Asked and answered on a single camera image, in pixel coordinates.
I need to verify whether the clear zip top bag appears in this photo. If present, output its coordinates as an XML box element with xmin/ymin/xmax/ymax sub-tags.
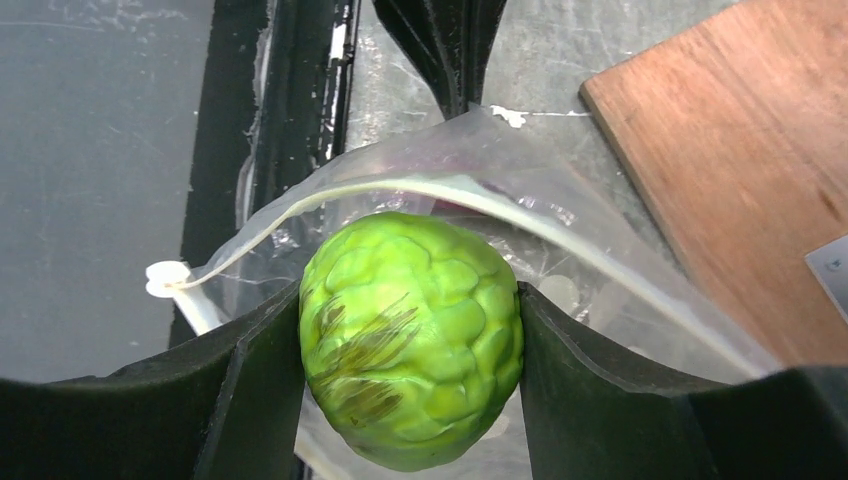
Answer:
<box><xmin>146</xmin><ymin>108</ymin><xmax>777</xmax><ymax>479</ymax></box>

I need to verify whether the bumpy green fake fruit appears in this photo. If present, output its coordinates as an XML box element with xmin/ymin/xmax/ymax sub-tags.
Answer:
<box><xmin>298</xmin><ymin>211</ymin><xmax>524</xmax><ymax>472</ymax></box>

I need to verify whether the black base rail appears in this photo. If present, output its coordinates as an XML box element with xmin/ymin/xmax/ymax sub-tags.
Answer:
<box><xmin>168</xmin><ymin>0</ymin><xmax>362</xmax><ymax>349</ymax></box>

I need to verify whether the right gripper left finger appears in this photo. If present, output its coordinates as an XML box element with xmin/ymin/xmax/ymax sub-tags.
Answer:
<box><xmin>1</xmin><ymin>285</ymin><xmax>305</xmax><ymax>479</ymax></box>

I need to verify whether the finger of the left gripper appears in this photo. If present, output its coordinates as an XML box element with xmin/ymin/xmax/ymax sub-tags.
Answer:
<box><xmin>373</xmin><ymin>0</ymin><xmax>506</xmax><ymax>120</ymax></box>

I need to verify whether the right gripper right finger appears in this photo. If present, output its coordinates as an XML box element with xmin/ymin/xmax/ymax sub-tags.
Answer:
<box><xmin>518</xmin><ymin>283</ymin><xmax>847</xmax><ymax>479</ymax></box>

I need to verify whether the brown wooden board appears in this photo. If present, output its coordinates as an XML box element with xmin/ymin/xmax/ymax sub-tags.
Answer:
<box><xmin>580</xmin><ymin>1</ymin><xmax>847</xmax><ymax>365</ymax></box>

